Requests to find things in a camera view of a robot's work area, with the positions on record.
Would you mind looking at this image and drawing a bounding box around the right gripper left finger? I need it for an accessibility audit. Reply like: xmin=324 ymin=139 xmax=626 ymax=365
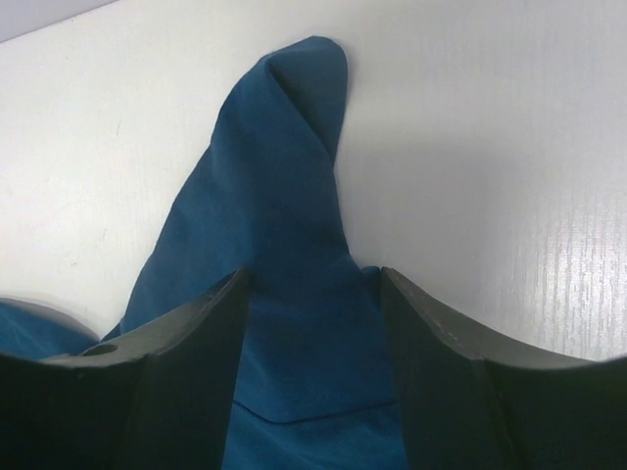
xmin=1 ymin=269 xmax=250 ymax=469

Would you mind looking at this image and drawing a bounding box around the blue t-shirt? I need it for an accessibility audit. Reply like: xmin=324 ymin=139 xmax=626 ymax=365
xmin=1 ymin=36 xmax=407 ymax=469

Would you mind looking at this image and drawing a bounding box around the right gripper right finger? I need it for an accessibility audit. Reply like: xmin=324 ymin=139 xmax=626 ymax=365
xmin=380 ymin=268 xmax=626 ymax=469

